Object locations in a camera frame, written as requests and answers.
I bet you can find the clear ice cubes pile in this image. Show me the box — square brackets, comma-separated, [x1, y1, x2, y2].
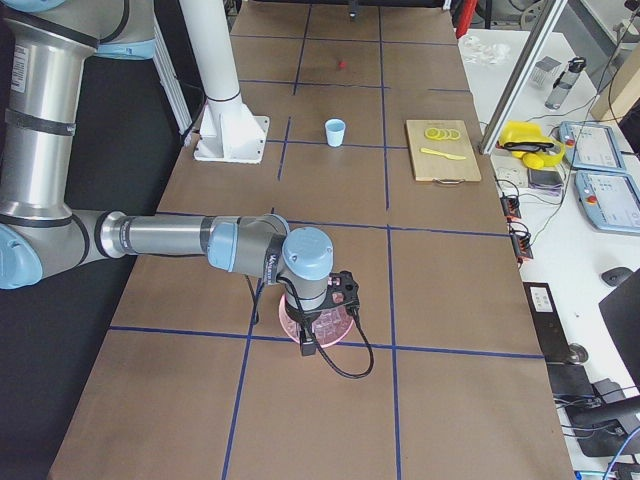
[312, 307, 353, 347]

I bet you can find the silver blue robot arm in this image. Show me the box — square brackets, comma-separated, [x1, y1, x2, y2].
[1, 1, 334, 316]

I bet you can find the light blue plastic cup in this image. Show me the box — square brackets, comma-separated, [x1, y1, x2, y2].
[324, 118, 346, 148]

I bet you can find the crumpled plastic wrap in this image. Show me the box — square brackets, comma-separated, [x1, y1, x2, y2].
[458, 36, 511, 65]

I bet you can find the wooden cutting board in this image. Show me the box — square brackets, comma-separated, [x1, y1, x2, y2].
[405, 119, 482, 184]

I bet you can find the yellow plastic knife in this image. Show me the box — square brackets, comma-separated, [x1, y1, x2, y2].
[420, 147, 467, 161]

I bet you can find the water bottle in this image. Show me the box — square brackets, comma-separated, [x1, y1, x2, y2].
[544, 56, 587, 110]

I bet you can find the teach pendant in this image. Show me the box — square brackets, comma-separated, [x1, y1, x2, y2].
[575, 170, 639, 235]
[558, 121, 627, 173]

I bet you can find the pink bowl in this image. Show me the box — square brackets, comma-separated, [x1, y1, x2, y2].
[278, 295, 354, 348]

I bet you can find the black computer mouse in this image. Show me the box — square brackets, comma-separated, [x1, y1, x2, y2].
[600, 267, 634, 287]

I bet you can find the white pedestal column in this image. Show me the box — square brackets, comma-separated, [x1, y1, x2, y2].
[180, 0, 270, 164]

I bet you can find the aluminium frame post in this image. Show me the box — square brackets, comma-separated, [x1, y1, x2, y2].
[479, 0, 568, 155]

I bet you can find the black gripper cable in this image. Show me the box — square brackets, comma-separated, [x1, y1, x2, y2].
[244, 272, 375, 379]

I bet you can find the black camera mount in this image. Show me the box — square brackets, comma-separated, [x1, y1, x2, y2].
[320, 270, 360, 316]

